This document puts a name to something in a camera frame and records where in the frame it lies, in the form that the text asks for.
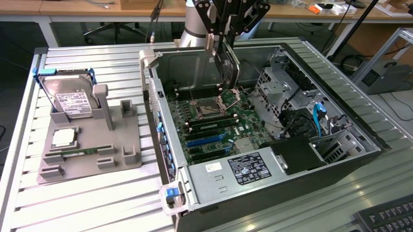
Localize graphics card with black cooler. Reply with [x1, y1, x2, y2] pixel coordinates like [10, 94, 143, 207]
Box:
[204, 33, 241, 90]

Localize white orange box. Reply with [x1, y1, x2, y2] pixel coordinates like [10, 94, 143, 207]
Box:
[306, 3, 335, 15]

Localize brown cardboard box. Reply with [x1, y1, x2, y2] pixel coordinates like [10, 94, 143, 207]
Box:
[118, 0, 165, 11]

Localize black office chair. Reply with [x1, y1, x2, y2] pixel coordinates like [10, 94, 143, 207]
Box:
[81, 21, 152, 45]

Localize white flat box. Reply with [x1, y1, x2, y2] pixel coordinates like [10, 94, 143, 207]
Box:
[331, 4, 358, 16]

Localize black tripod pole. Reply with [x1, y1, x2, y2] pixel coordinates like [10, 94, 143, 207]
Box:
[324, 0, 379, 61]

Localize silver disk bay cage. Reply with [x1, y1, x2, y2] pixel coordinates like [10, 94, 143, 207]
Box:
[252, 66, 319, 114]

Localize silver socket cover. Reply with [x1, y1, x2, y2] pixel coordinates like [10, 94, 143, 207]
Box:
[217, 88, 241, 110]

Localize CPU socket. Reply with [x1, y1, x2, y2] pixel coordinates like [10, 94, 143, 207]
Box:
[189, 98, 225, 120]

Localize white papers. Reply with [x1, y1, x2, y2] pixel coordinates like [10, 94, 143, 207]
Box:
[374, 3, 413, 17]

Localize green motherboard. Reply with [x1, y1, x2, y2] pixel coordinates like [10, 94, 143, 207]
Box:
[165, 84, 275, 165]

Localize green RAM stick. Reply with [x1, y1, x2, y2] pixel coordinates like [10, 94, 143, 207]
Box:
[60, 148, 98, 158]
[188, 118, 240, 133]

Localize grey equipment box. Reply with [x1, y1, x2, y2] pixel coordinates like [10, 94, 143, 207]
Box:
[351, 59, 413, 96]

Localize black expansion slot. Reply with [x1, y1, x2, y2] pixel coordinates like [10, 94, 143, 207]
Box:
[192, 148, 227, 162]
[184, 130, 221, 142]

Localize blue expansion slot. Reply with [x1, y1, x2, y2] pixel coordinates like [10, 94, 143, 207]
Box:
[185, 135, 225, 147]

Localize hard disk with blue carrier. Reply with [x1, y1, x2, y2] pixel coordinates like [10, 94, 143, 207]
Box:
[33, 68, 100, 119]

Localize silver chipset heatsink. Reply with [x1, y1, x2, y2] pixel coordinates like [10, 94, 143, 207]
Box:
[233, 139, 259, 153]

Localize wooden desk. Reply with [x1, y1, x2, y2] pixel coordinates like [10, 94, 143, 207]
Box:
[0, 0, 413, 48]

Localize black plastic shroud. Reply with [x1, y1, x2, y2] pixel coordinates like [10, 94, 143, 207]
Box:
[259, 137, 328, 176]

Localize grey parts rack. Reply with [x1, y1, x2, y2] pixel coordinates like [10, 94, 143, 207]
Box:
[36, 84, 143, 186]

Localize silver CPU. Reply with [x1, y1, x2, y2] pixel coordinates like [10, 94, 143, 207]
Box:
[50, 129, 77, 147]

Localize grey power supply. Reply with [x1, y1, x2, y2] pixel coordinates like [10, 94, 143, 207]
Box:
[185, 145, 290, 206]

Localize black open PC case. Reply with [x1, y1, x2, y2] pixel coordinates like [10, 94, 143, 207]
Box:
[137, 42, 392, 232]

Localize black keyboard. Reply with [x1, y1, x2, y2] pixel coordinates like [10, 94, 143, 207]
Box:
[351, 194, 413, 232]

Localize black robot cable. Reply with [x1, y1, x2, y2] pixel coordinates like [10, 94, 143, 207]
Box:
[148, 0, 164, 44]

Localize aluminium profile frame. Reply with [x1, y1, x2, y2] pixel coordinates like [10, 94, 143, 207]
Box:
[350, 28, 413, 80]

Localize blue wire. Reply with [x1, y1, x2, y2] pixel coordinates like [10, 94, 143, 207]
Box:
[311, 102, 326, 138]

